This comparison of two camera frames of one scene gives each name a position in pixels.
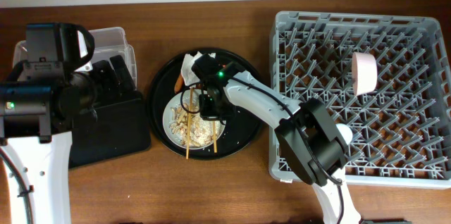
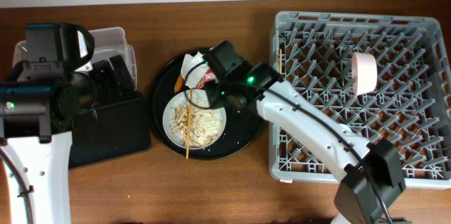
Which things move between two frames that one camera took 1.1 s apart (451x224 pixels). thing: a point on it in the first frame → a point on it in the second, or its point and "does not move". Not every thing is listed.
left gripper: [113, 88] does not move
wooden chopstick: [214, 132] → [280, 61]
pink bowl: [364, 73] does not move
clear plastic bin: [108, 42] does not move
